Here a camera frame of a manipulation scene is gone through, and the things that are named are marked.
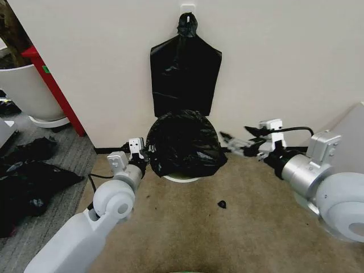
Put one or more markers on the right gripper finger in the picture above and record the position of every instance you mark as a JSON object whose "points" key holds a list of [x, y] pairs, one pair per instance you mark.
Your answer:
{"points": [[257, 131], [241, 146]]}

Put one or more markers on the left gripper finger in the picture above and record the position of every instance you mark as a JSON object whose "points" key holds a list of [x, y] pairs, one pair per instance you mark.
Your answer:
{"points": [[126, 147], [150, 148]]}

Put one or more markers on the black garbage bag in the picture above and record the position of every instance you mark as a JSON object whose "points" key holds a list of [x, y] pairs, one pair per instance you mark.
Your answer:
{"points": [[37, 148], [31, 187], [185, 145], [185, 76]]}

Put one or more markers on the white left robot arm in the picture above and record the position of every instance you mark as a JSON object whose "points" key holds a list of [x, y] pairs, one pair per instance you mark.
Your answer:
{"points": [[82, 239]]}

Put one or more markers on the white trash bin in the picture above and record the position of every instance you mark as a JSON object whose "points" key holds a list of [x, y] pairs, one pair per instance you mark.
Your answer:
{"points": [[182, 178]]}

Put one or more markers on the flat black garbage bag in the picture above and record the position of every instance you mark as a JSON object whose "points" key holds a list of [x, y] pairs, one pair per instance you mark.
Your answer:
{"points": [[185, 76]]}

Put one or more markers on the crumpled black garbage bag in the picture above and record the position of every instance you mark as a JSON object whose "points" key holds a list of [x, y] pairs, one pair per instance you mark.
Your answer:
{"points": [[31, 187], [37, 148]]}

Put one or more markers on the small black plastic scrap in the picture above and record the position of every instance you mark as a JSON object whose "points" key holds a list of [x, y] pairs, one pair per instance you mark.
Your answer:
{"points": [[222, 204]]}

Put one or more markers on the white planter saucer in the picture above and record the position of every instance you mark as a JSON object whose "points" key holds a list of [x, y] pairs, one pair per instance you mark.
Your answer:
{"points": [[49, 122]]}

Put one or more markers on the beige floor mat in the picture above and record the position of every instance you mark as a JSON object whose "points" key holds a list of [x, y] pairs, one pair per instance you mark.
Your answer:
{"points": [[199, 227]]}

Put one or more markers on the large white planter pot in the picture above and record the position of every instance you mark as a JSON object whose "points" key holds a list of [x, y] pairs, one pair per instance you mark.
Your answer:
{"points": [[31, 91]]}

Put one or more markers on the pale grey flat device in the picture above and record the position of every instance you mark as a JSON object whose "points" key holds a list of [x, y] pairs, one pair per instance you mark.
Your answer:
{"points": [[7, 132]]}

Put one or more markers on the dark clutter pile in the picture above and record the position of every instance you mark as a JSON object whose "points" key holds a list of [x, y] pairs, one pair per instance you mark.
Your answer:
{"points": [[8, 103]]}

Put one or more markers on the brown plant trunk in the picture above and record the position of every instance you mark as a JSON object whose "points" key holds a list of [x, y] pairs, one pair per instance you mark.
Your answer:
{"points": [[14, 31]]}

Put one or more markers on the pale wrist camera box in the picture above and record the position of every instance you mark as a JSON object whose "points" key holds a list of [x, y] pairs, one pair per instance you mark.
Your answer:
{"points": [[135, 145], [271, 128]]}

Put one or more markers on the red metal post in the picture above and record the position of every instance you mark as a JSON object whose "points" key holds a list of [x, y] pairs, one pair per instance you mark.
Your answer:
{"points": [[59, 94]]}

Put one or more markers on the white wall hook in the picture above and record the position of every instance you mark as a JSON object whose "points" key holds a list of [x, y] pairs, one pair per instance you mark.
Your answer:
{"points": [[188, 8]]}

